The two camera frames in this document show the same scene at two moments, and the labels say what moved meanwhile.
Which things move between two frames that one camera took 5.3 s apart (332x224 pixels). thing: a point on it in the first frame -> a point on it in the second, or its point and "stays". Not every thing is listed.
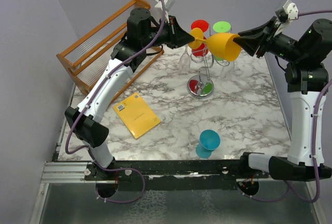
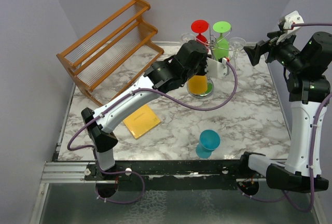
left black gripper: (177, 36) -> (203, 62)
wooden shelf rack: (86, 59) stays
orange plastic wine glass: (221, 45) -> (197, 84)
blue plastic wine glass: (209, 140) stays
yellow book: (137, 114) stays
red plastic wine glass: (203, 25) stays
